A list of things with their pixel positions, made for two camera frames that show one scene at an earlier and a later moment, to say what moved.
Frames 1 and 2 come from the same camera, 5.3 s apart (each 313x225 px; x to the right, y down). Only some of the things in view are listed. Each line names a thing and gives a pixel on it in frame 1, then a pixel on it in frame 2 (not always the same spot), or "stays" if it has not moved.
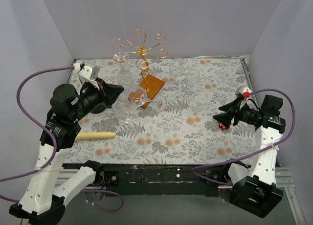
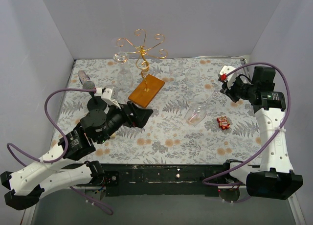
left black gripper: [104, 92] -> [132, 114]
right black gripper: [236, 114] -> [230, 90]
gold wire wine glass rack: [150, 86] stays
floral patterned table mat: [165, 114] stays
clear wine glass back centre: [176, 67] stays
